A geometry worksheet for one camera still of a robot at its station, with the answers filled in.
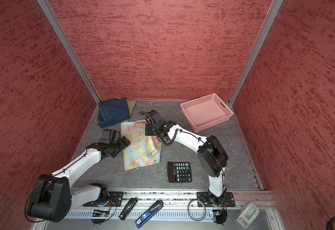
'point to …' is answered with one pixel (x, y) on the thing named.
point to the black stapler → (127, 209)
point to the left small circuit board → (98, 213)
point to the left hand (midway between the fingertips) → (126, 148)
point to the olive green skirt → (130, 105)
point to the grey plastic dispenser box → (247, 214)
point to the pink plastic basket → (206, 111)
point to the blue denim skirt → (112, 111)
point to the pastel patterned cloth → (143, 150)
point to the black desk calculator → (179, 172)
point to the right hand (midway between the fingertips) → (147, 132)
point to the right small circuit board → (220, 215)
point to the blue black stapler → (150, 214)
